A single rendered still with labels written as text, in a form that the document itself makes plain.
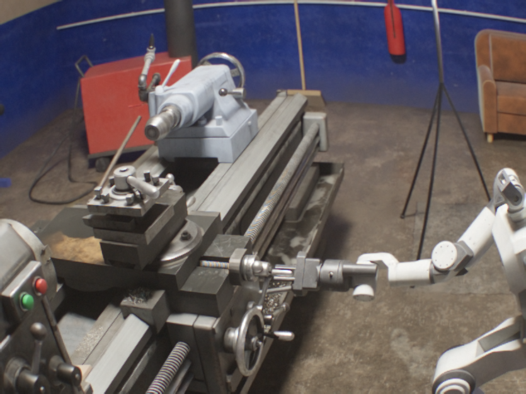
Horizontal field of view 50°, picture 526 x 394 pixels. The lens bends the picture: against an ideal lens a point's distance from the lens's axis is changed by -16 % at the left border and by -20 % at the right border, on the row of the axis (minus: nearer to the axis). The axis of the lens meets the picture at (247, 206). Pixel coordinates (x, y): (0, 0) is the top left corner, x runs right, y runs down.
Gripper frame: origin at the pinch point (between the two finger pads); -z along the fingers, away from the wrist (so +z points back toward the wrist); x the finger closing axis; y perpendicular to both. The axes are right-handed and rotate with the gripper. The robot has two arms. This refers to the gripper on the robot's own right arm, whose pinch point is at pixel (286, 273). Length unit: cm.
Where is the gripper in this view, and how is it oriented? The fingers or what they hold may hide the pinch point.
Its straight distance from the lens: 185.4
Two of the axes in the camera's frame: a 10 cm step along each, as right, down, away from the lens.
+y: -2.9, -2.1, -9.3
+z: 9.5, 0.5, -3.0
